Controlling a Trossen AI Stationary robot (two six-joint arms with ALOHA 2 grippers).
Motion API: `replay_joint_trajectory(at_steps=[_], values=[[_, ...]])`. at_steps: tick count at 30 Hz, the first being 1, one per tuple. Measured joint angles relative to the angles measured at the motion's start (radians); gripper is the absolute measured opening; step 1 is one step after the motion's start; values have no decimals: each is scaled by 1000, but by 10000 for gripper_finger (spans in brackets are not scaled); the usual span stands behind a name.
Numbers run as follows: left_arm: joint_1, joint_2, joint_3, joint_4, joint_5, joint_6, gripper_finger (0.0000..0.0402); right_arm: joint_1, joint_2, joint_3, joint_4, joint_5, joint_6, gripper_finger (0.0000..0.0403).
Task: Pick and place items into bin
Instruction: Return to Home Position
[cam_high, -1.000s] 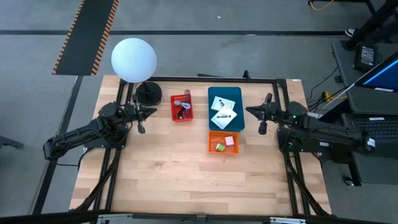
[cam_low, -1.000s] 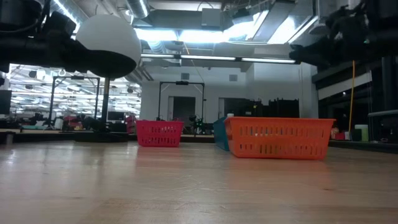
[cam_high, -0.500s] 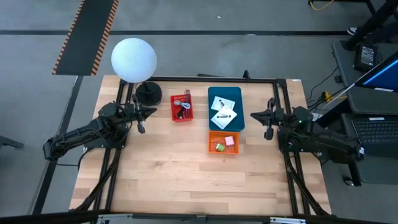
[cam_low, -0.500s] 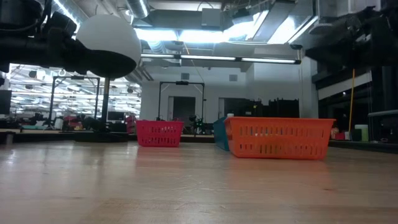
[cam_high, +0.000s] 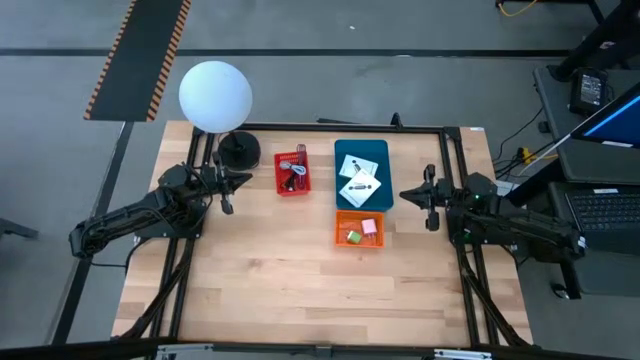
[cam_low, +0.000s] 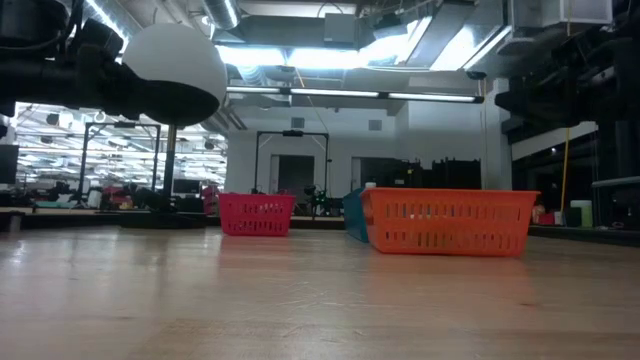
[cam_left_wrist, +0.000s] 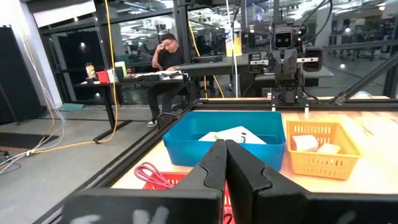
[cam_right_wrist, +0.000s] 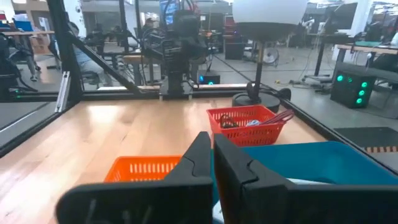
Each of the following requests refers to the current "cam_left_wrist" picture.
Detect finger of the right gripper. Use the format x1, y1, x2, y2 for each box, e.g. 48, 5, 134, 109
284, 49, 300, 78
269, 49, 285, 78

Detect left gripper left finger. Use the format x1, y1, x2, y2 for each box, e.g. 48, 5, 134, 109
62, 139, 228, 224

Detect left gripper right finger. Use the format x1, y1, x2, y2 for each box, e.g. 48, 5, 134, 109
226, 139, 398, 224

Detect pink braided cable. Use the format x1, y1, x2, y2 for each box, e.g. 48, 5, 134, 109
134, 161, 175, 190

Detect white box product picture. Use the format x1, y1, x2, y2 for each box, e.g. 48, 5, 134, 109
211, 126, 267, 145

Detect small white pink box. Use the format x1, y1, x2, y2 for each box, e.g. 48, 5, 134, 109
291, 134, 320, 152

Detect blue plastic bin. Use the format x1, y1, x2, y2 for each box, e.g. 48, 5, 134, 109
162, 111, 287, 172

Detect red plastic basket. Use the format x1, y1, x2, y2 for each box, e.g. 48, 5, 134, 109
142, 172, 236, 224

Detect yellow white spray container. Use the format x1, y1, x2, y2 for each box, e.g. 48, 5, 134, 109
225, 21, 243, 58

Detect grey background table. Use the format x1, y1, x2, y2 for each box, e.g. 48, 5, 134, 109
178, 52, 335, 98

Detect orange plastic basket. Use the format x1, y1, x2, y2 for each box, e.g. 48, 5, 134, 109
285, 120, 364, 181

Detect person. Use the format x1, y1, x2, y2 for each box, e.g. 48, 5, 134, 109
146, 33, 194, 128

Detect papers on desk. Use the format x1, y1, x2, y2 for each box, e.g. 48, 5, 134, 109
133, 70, 184, 82

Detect black background desk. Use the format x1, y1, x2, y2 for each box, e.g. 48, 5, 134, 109
73, 70, 189, 144

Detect green white container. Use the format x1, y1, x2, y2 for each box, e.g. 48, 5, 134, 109
114, 61, 127, 78

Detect red container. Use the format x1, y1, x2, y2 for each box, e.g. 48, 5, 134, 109
95, 70, 110, 84

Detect green floor mat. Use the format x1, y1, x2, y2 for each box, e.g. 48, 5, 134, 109
57, 103, 86, 113

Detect brown jar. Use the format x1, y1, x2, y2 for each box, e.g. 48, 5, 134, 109
85, 62, 97, 80

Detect black floor mat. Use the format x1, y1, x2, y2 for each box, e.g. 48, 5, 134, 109
0, 132, 59, 150

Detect white hanging cable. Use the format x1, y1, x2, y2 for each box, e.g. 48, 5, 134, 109
225, 0, 239, 99

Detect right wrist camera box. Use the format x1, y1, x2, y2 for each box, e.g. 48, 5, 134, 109
273, 26, 295, 50

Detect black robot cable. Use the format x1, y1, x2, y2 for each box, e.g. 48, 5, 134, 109
295, 0, 334, 41

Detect black clamp mount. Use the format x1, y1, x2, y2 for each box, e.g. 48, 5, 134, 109
156, 111, 180, 131

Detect yellow hanging cable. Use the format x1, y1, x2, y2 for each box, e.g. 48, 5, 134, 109
29, 0, 119, 154

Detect white floor cables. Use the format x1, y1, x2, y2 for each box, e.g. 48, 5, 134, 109
0, 40, 67, 175

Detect black wall panel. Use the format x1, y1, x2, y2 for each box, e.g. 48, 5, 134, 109
0, 26, 43, 125

